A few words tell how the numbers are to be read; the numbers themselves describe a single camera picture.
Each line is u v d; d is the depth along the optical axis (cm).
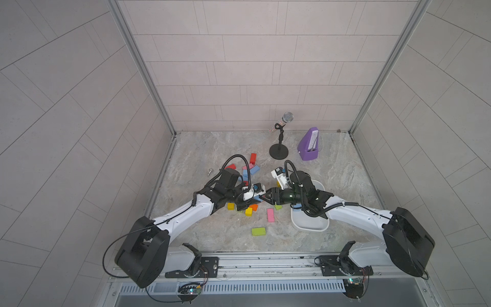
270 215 84
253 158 104
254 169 99
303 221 81
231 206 66
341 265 64
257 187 67
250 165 99
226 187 63
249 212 83
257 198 74
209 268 71
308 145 99
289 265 73
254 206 86
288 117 85
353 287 68
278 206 86
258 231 79
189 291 65
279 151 108
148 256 40
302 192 61
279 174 72
